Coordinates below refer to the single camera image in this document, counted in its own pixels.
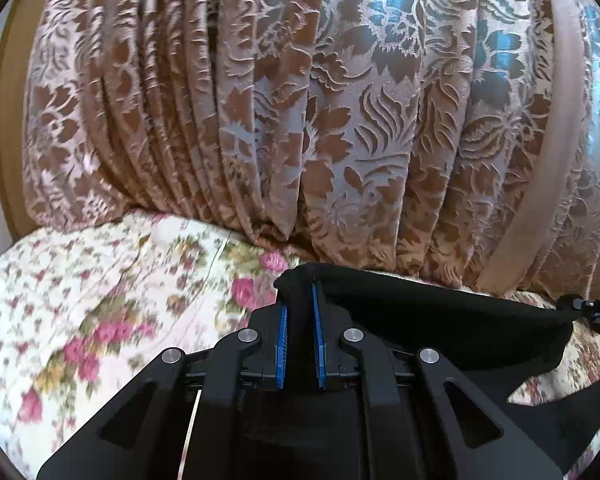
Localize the brown wooden frame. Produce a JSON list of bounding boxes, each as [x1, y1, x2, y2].
[[0, 0, 48, 242]]

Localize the brown patterned curtain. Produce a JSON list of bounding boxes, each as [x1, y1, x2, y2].
[[22, 0, 600, 306]]

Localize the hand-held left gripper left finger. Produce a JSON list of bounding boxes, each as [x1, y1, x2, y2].
[[36, 303, 288, 480]]

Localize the black pants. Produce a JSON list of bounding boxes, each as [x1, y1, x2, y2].
[[230, 262, 600, 480]]

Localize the floral bed sheet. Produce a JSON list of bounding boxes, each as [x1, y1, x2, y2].
[[0, 210, 600, 480]]

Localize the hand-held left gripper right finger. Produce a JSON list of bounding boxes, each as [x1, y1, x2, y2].
[[312, 281, 564, 480]]

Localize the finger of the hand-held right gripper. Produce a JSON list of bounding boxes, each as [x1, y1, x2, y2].
[[557, 294, 600, 335]]

